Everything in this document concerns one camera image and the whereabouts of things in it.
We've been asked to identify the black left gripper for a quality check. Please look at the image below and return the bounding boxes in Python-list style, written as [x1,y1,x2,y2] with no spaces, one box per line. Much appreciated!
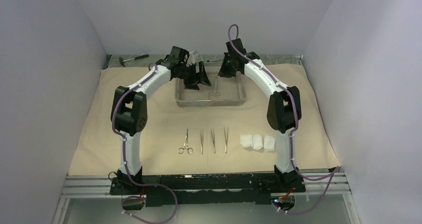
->
[178,61,211,91]

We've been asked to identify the silver haemostat clamp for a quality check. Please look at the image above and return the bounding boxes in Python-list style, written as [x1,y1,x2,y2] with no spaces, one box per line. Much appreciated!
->
[209,76,220,97]
[178,128,193,154]

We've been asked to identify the silver forceps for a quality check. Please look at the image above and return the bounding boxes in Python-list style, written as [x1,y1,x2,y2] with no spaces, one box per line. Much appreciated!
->
[211,128,216,153]
[200,130,204,155]
[224,127,229,153]

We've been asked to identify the beige wrapping cloth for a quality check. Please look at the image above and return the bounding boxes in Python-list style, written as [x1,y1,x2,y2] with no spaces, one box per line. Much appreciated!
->
[68,64,339,176]

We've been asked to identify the white gauze pad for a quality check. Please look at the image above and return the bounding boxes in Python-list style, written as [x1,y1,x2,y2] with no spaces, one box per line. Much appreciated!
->
[252,134,264,150]
[240,134,253,148]

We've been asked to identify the black-handled claw hammer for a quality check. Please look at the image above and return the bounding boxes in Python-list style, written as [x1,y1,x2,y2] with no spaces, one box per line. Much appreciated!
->
[118,54,149,67]

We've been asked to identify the white gauze square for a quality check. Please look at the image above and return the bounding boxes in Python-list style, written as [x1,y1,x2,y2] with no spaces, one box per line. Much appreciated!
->
[263,135,276,152]

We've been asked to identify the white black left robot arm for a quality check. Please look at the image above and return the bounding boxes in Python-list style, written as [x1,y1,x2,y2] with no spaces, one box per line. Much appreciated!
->
[110,46,211,194]

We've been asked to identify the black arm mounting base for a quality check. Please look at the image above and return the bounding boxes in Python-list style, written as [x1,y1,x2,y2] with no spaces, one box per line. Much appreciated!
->
[109,171,306,207]

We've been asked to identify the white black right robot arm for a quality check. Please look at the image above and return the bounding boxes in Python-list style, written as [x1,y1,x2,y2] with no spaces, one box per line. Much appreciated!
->
[218,38,302,192]

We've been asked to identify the metal mesh instrument tray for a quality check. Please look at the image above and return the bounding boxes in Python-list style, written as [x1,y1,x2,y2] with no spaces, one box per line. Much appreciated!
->
[175,63,246,107]

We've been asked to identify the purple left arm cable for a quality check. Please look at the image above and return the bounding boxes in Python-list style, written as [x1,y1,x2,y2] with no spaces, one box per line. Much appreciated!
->
[111,63,178,224]

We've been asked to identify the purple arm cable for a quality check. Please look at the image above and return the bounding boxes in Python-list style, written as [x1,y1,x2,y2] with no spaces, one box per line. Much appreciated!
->
[228,24,340,216]
[111,63,178,224]

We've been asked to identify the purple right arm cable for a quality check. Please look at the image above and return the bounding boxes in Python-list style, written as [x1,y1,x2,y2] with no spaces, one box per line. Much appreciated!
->
[228,24,340,216]

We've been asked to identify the aluminium rail frame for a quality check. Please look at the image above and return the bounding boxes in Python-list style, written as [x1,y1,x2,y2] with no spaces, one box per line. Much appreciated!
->
[53,170,360,224]

